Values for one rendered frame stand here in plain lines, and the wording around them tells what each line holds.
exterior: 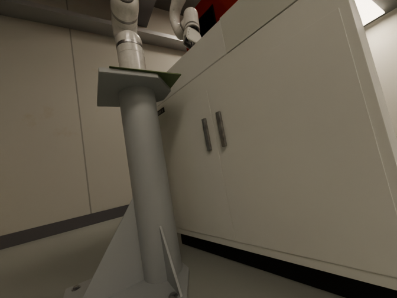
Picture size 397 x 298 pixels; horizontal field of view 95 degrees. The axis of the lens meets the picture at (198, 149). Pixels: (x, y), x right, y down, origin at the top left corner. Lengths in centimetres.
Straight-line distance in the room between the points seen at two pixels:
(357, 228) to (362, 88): 33
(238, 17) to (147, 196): 74
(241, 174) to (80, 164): 210
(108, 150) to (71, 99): 73
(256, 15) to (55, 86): 242
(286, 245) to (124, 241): 59
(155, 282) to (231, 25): 100
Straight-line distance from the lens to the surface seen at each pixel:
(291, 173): 61
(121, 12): 105
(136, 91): 85
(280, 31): 68
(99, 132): 259
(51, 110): 269
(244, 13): 79
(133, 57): 94
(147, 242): 82
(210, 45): 86
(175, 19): 127
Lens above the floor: 42
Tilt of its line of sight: 6 degrees up
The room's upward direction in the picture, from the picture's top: 10 degrees counter-clockwise
